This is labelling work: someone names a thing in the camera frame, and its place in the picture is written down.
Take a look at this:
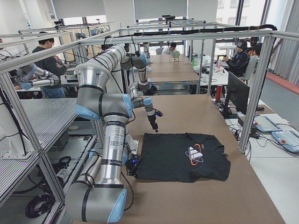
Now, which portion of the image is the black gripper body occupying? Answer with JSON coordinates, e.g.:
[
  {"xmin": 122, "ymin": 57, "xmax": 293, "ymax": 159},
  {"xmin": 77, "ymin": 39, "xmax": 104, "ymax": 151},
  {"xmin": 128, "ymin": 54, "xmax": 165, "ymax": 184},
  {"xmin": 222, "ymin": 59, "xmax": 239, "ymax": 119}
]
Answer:
[
  {"xmin": 125, "ymin": 159, "xmax": 140, "ymax": 176},
  {"xmin": 147, "ymin": 111, "xmax": 157, "ymax": 129}
]

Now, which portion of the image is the black graphic t-shirt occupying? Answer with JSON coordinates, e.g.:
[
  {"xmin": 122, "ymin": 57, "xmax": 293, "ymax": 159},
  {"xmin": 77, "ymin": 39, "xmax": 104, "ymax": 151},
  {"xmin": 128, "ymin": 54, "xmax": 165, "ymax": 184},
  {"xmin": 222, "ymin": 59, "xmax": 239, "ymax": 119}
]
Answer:
[{"xmin": 137, "ymin": 133, "xmax": 230, "ymax": 182}]

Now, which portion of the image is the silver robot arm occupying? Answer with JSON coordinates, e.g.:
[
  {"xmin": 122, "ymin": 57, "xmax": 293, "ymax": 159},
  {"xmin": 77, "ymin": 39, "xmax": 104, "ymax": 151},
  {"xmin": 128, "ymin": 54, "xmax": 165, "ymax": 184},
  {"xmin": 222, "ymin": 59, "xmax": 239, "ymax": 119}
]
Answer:
[
  {"xmin": 65, "ymin": 88, "xmax": 144, "ymax": 223},
  {"xmin": 75, "ymin": 44, "xmax": 162, "ymax": 131}
]

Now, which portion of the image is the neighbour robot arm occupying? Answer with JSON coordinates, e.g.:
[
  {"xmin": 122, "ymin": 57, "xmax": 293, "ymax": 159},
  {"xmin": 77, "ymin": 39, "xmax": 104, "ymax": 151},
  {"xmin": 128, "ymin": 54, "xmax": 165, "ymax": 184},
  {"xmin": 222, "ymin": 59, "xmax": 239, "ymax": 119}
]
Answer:
[{"xmin": 14, "ymin": 63, "xmax": 60, "ymax": 90}]

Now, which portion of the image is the black computer monitor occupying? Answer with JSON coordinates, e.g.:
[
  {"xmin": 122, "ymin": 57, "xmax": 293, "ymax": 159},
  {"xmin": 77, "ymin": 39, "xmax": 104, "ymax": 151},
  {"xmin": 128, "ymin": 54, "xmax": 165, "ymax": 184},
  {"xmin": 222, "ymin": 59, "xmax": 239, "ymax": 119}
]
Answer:
[{"xmin": 222, "ymin": 71, "xmax": 249, "ymax": 119}]

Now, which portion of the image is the person in dark tracksuit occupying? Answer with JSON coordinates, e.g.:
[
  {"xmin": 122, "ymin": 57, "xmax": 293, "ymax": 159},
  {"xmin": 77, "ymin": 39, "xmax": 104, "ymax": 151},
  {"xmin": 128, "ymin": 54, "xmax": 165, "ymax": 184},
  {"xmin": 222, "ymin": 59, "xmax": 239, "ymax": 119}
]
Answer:
[{"xmin": 223, "ymin": 41, "xmax": 249, "ymax": 77}]

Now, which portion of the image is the grey teach pendant far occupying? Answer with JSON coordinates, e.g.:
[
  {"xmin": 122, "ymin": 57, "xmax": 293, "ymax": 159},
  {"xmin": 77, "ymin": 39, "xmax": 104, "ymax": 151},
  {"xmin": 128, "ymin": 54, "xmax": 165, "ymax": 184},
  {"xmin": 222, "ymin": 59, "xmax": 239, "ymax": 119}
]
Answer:
[{"xmin": 253, "ymin": 116, "xmax": 282, "ymax": 133}]

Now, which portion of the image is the grey teach pendant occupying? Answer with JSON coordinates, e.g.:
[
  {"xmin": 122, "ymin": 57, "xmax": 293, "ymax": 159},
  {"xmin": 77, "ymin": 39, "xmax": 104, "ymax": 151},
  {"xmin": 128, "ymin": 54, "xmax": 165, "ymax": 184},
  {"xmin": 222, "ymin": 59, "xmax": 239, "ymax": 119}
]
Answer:
[
  {"xmin": 253, "ymin": 116, "xmax": 282, "ymax": 133},
  {"xmin": 271, "ymin": 131, "xmax": 299, "ymax": 153}
]

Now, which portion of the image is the person in dark jacket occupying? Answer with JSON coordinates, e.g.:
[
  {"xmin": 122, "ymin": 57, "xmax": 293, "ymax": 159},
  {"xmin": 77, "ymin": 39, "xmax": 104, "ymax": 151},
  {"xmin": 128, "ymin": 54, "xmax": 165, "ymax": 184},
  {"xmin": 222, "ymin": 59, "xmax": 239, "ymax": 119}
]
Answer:
[{"xmin": 32, "ymin": 38, "xmax": 67, "ymax": 98}]

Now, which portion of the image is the grey teach pendant near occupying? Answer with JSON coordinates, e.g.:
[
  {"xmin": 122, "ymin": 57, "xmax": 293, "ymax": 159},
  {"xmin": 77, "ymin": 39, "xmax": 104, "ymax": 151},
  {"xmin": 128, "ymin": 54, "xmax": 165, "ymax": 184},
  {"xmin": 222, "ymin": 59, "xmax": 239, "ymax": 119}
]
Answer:
[{"xmin": 271, "ymin": 131, "xmax": 299, "ymax": 153}]

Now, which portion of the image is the aluminium cell frame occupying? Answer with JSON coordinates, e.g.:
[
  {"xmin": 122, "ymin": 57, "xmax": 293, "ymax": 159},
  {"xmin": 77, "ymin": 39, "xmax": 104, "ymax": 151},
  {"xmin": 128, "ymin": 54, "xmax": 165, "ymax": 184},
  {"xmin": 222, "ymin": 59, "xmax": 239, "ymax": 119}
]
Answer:
[{"xmin": 0, "ymin": 23, "xmax": 276, "ymax": 205}]

